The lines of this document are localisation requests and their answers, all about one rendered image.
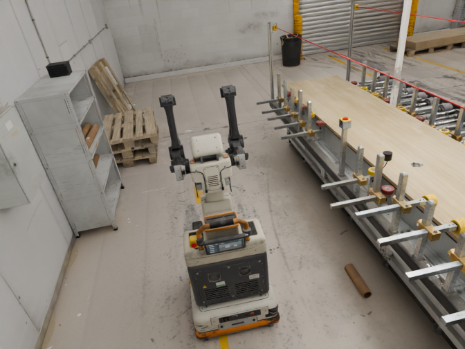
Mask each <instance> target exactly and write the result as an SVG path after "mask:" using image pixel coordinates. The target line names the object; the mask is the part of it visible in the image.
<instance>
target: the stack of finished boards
mask: <svg viewBox="0 0 465 349"><path fill-rule="evenodd" d="M460 42H465V27H463V28H454V29H450V30H442V31H437V32H433V33H424V34H420V35H412V36H407V37H406V42H405V47H406V48H411V49H414V50H419V49H423V48H431V47H436V46H443V45H447V44H455V43H460Z"/></svg>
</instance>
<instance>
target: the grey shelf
mask: <svg viewBox="0 0 465 349"><path fill-rule="evenodd" d="M84 78H85V79H84ZM85 80H86V81H85ZM86 84H87V85H86ZM87 86H88V87H87ZM88 88H89V89H88ZM89 92H90V93H89ZM90 94H91V95H90ZM63 97H64V98H63ZM64 100H65V101H64ZM14 102H15V104H16V107H17V109H18V111H19V114H20V116H21V118H22V120H23V122H24V125H25V126H26V129H27V131H28V133H29V135H30V137H31V140H32V142H33V144H34V146H35V149H36V151H37V153H38V155H39V157H40V159H41V161H42V164H43V166H44V168H45V170H46V173H47V175H48V177H49V179H50V181H51V183H52V185H53V187H54V190H55V192H56V194H57V196H58V199H59V201H60V203H61V205H62V208H63V209H64V212H65V213H66V216H67V218H68V220H69V223H70V225H71V227H72V229H73V232H74V234H75V237H76V238H80V234H78V231H85V230H89V229H95V228H99V227H103V226H110V225H112V227H113V230H114V231H116V230H118V227H117V225H116V222H115V216H116V206H117V204H118V198H119V194H120V187H121V189H124V188H125V187H124V185H123V182H122V179H121V176H120V173H119V170H118V166H117V164H116V160H115V158H114V155H113V152H112V149H111V146H110V142H109V139H108V136H107V133H106V130H105V128H104V124H103V122H102V118H101V115H100V112H99V109H98V106H97V102H96V100H95V96H94V94H93V90H92V88H91V84H90V82H89V78H88V75H87V73H86V69H84V70H79V71H73V72H72V73H71V74H70V75H66V76H61V77H56V78H50V76H49V75H44V76H43V77H42V78H41V79H39V80H38V81H37V82H36V83H35V84H34V85H33V86H32V87H30V88H29V89H28V90H27V91H25V92H24V93H23V94H22V95H21V96H20V97H18V99H16V100H15V101H14ZM65 102H66V103H65ZM93 105H94V106H93ZM67 107H68V109H69V110H68V109H67ZM94 107H95V108H94ZM95 111H96V112H95ZM69 112H70V113H69ZM96 113H97V114H96ZM97 115H98V116H97ZM98 119H99V120H98ZM99 121H100V122H99ZM85 123H90V124H91V125H92V126H93V125H94V124H97V125H99V130H98V132H97V134H96V136H95V138H94V140H93V142H92V144H91V147H90V148H89V149H88V146H87V144H86V141H85V138H84V135H83V133H82V129H81V128H83V127H84V124H85ZM75 129H76V130H75ZM76 131H77V132H76ZM102 132H103V133H102ZM103 134H104V135H103ZM78 137H79V138H78ZM104 138H105V139H104ZM79 139H80V140H79ZM105 140H106V141H105ZM80 142H81V143H80ZM106 142H107V143H106ZM81 144H82V145H81ZM107 146H108V147H107ZM82 148H83V149H82ZM108 148H109V149H108ZM94 154H98V155H99V156H100V158H99V160H98V165H97V168H95V165H94V162H93V157H94ZM112 161H113V162H112ZM88 162H89V163H88ZM113 165H114V166H113ZM89 166H90V167H89ZM114 167H115V168H114ZM90 168H91V169H90ZM115 169H116V170H115ZM91 171H92V172H91ZM92 173H93V174H92ZM116 173H117V174H116ZM117 175H118V176H117ZM93 177H94V178H93ZM61 195H62V196H61Z"/></svg>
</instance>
